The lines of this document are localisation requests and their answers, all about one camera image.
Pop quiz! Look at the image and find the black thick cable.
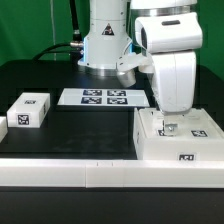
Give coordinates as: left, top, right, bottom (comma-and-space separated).
32, 0, 84, 62

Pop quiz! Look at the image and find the white fence rail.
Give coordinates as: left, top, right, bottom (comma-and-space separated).
0, 116, 8, 142
0, 158, 224, 188

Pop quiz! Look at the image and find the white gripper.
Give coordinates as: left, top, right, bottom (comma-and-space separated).
151, 51, 196, 136

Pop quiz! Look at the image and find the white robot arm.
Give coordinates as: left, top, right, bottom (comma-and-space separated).
79, 0, 203, 136

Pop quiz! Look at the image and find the white front fence rail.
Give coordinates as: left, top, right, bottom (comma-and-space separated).
0, 158, 224, 188

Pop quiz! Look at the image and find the white cabinet body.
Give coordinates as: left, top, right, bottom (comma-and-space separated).
133, 109, 224, 161

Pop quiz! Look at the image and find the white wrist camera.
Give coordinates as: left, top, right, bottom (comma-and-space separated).
116, 53, 154, 88

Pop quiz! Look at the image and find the white cabinet door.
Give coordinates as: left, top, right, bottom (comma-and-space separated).
174, 107, 224, 140
139, 108, 178, 138

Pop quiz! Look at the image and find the white cabinet top block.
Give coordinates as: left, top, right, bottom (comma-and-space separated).
7, 92, 50, 128

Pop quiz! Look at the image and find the white left fence rail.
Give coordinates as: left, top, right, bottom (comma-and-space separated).
0, 116, 8, 142

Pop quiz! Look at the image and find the white base tag plate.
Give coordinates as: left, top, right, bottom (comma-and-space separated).
58, 88, 149, 107

